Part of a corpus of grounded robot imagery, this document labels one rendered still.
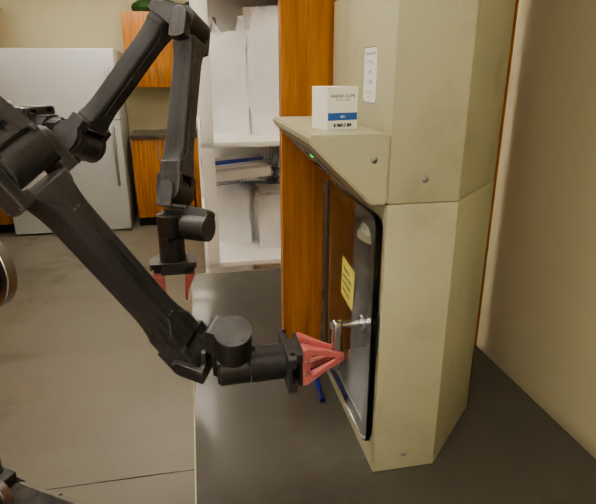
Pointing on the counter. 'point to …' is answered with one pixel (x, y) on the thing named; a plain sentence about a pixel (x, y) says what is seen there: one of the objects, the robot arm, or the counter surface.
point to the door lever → (341, 333)
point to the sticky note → (347, 283)
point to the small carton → (334, 107)
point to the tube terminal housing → (427, 202)
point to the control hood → (346, 155)
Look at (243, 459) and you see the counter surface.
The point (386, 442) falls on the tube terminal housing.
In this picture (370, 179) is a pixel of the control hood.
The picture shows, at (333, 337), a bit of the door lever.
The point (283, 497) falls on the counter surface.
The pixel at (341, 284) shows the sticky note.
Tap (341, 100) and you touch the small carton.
